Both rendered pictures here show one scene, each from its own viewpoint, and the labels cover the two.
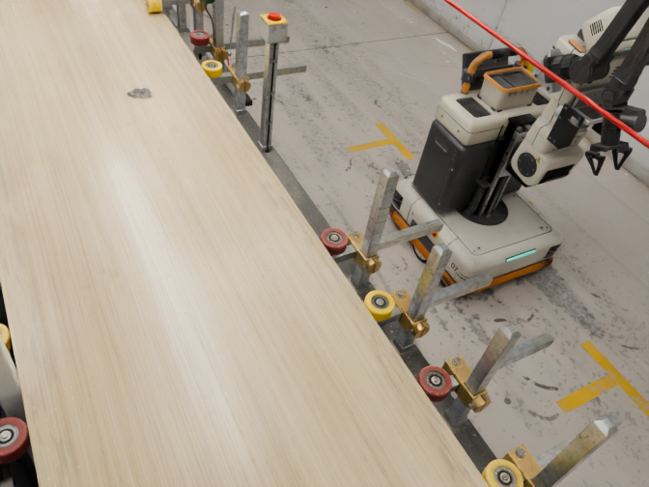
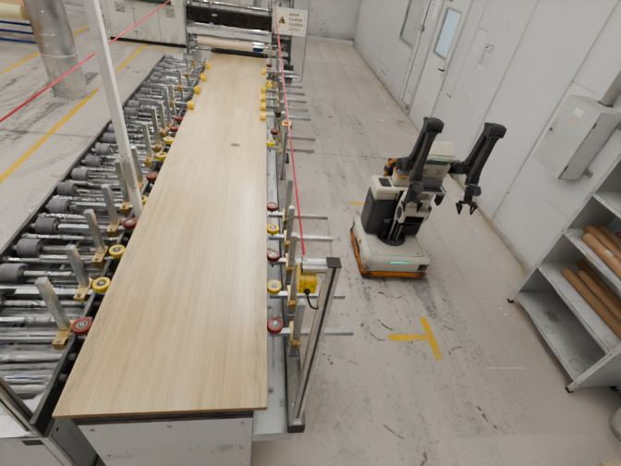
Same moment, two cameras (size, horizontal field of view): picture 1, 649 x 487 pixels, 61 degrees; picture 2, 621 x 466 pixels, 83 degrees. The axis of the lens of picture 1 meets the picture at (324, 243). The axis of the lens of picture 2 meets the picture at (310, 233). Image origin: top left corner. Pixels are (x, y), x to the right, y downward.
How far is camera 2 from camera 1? 132 cm
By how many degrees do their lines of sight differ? 19
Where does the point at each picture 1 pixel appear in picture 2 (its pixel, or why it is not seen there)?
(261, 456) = (197, 251)
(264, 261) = (240, 204)
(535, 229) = (414, 253)
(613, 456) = (403, 366)
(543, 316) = (407, 299)
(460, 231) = (371, 243)
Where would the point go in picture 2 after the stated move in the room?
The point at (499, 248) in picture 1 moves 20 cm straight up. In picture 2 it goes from (387, 255) to (394, 239)
